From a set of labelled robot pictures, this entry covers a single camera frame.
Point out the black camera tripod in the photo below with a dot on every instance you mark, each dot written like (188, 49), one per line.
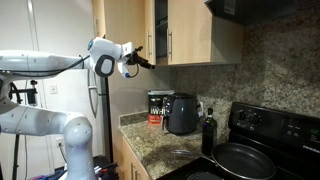
(15, 153)

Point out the stove coil burner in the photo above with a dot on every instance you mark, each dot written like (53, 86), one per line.
(204, 176)

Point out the dark glass bottle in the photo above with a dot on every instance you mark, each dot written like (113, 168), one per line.
(209, 133)

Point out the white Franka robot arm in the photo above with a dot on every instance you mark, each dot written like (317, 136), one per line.
(36, 120)

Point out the cabinet shelf board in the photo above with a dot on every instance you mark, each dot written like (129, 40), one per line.
(162, 23)

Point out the stainless steel refrigerator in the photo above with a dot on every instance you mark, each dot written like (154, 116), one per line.
(104, 126)

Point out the white light switch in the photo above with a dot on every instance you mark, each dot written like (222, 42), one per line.
(53, 89)

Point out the black electric stove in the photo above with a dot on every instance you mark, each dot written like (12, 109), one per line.
(286, 133)

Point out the dark grey air fryer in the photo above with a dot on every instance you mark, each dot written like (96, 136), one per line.
(181, 115)

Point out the black frying pan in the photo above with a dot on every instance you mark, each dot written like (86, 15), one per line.
(243, 161)

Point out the white backsplash outlet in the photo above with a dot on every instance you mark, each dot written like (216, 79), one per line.
(201, 109)

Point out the white wall outlet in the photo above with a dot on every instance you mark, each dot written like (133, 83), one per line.
(60, 142)

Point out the wooden cabinet door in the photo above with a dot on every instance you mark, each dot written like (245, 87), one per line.
(128, 30)
(190, 31)

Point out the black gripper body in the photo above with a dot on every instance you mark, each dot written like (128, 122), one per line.
(134, 59)

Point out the wooden wall cabinet body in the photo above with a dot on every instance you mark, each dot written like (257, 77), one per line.
(226, 43)

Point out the wooden base cabinet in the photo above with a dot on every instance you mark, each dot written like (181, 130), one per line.
(128, 163)

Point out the black stove knob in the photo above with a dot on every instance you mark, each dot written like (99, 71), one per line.
(255, 119)
(240, 115)

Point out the black range hood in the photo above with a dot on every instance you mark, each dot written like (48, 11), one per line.
(256, 11)

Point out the wooden cabinet door, shut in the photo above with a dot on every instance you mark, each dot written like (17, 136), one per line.
(190, 31)

